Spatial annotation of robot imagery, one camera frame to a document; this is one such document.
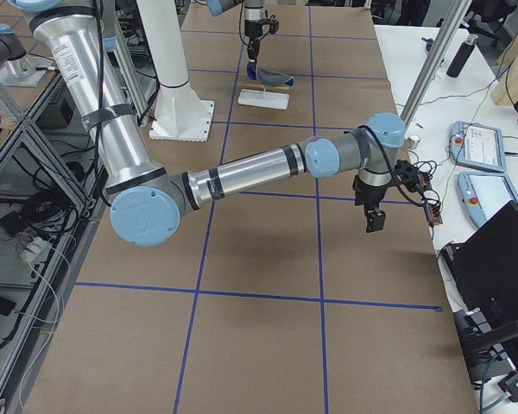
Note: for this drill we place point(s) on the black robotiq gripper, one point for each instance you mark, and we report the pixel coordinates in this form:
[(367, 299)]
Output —
[(253, 28)]

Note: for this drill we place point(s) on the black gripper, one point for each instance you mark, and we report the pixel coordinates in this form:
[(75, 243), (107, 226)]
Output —
[(368, 195)]

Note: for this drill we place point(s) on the blue grey microfibre towel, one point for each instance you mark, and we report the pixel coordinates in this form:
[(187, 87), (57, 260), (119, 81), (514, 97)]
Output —
[(267, 77)]

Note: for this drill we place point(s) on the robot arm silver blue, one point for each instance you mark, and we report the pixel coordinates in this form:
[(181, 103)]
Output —
[(251, 9), (147, 204)]

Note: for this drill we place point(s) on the white wooden towel rack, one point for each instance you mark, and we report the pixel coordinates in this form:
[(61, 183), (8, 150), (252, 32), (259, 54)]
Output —
[(258, 95)]

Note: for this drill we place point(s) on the black usb hub right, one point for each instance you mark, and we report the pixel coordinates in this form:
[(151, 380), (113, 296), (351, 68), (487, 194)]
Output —
[(432, 211)]

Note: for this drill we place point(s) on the small metal cylinder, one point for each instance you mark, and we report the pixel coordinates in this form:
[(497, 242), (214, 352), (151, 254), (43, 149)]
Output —
[(412, 141)]

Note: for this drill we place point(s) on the teach pendant near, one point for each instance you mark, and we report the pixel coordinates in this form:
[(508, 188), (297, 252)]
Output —
[(484, 193)]

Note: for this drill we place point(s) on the teach pendant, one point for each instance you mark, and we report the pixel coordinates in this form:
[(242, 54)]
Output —
[(477, 146), (484, 193)]

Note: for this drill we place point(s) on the teach pendant far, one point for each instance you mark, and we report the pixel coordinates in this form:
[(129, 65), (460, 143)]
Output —
[(477, 146)]

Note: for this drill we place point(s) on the black water bottle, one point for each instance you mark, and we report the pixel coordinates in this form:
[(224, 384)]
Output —
[(462, 55)]

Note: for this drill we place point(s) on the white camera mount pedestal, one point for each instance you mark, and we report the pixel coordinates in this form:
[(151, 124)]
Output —
[(179, 112)]

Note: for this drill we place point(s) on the black power box under frame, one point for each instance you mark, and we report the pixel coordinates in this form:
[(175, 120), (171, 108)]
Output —
[(59, 111)]

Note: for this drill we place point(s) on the aluminium frame post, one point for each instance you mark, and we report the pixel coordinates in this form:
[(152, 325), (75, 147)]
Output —
[(433, 60)]

